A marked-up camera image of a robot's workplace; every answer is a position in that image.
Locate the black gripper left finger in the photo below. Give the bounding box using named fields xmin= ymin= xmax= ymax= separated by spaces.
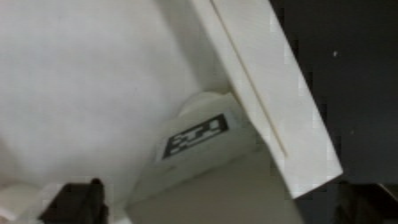
xmin=39 ymin=178 xmax=109 ymax=224

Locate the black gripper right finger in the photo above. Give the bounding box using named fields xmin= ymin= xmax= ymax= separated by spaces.
xmin=334 ymin=182 xmax=398 ymax=224

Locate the white table leg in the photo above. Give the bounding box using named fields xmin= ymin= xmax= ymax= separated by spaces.
xmin=128 ymin=93 xmax=304 ymax=224

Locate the white square tabletop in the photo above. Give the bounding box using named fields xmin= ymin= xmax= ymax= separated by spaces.
xmin=0 ymin=0 xmax=292 ymax=224

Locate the white L-shaped obstacle fence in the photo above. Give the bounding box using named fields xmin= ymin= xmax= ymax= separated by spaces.
xmin=212 ymin=0 xmax=343 ymax=197

